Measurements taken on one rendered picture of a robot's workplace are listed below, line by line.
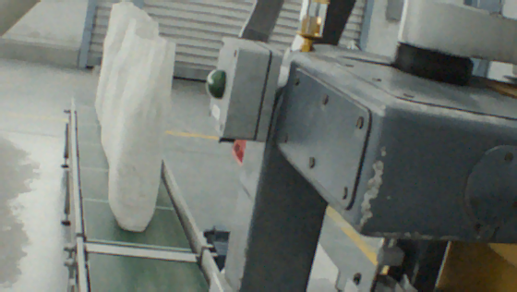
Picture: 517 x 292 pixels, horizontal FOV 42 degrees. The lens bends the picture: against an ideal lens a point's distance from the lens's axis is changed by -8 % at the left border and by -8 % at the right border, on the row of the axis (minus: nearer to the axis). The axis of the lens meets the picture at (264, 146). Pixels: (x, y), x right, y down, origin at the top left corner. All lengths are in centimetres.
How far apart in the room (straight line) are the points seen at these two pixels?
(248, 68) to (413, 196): 24
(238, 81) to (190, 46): 768
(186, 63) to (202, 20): 52
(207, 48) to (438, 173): 791
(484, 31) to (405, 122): 27
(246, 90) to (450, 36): 21
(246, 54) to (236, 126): 7
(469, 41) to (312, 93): 19
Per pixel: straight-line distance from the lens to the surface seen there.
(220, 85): 71
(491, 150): 55
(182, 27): 832
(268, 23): 148
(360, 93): 55
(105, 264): 243
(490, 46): 77
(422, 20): 72
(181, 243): 271
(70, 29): 827
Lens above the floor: 141
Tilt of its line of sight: 14 degrees down
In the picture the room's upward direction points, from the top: 11 degrees clockwise
